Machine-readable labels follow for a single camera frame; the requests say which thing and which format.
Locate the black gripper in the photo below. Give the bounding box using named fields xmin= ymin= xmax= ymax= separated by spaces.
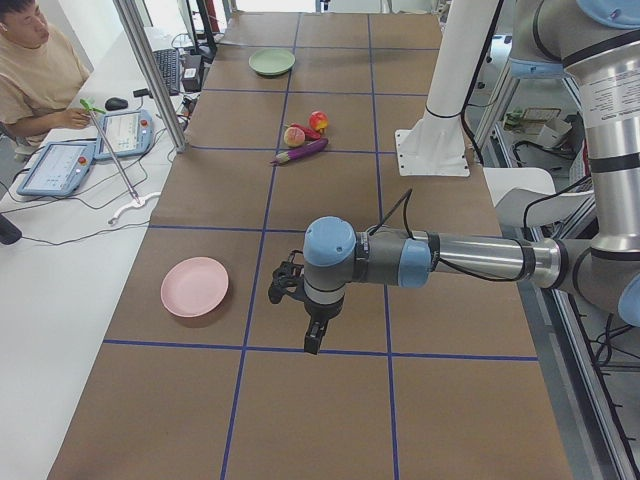
xmin=304 ymin=298 xmax=344 ymax=355

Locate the purple eggplant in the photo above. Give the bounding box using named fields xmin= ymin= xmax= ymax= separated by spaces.
xmin=271 ymin=138 xmax=329 ymax=166

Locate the pink yellow peach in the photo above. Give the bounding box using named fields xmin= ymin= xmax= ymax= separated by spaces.
xmin=283 ymin=126 xmax=306 ymax=148

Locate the red chili pepper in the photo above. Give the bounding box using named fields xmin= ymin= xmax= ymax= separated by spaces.
xmin=290 ymin=123 xmax=322 ymax=141

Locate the red pomegranate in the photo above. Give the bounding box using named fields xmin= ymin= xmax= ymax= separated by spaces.
xmin=308 ymin=110 xmax=329 ymax=135

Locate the pink plate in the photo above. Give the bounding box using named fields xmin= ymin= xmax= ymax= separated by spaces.
xmin=160 ymin=257 xmax=229 ymax=318

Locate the white chair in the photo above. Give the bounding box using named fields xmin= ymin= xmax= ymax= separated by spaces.
xmin=483 ymin=167 xmax=594 ymax=228

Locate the far teach pendant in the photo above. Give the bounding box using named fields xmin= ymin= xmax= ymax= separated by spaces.
xmin=97 ymin=110 xmax=154 ymax=158

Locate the teach pendant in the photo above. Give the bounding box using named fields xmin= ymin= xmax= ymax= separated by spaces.
xmin=17 ymin=142 xmax=95 ymax=197
xmin=97 ymin=110 xmax=154 ymax=158

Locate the green plate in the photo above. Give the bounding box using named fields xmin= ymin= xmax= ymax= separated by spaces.
xmin=248 ymin=48 xmax=296 ymax=77

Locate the near teach pendant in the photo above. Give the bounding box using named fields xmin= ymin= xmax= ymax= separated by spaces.
xmin=17 ymin=142 xmax=95 ymax=197

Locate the black computer mouse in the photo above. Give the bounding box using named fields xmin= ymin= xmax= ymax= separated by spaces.
xmin=104 ymin=97 xmax=129 ymax=111

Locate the black keyboard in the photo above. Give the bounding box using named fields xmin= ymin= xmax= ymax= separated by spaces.
xmin=152 ymin=48 xmax=181 ymax=96

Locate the person in beige shirt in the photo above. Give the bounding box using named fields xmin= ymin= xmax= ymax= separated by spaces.
xmin=1 ymin=1 xmax=90 ymax=145

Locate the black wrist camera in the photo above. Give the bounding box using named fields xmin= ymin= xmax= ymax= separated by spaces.
xmin=268 ymin=259 xmax=306 ymax=304

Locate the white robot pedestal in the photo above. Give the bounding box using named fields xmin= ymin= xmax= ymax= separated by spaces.
xmin=395 ymin=0 xmax=502 ymax=177

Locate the metal rod with green handle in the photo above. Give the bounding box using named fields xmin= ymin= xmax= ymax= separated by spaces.
xmin=79 ymin=98 xmax=139 ymax=202

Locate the aluminium frame post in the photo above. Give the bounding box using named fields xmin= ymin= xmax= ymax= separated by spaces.
xmin=113 ymin=0 xmax=187 ymax=153

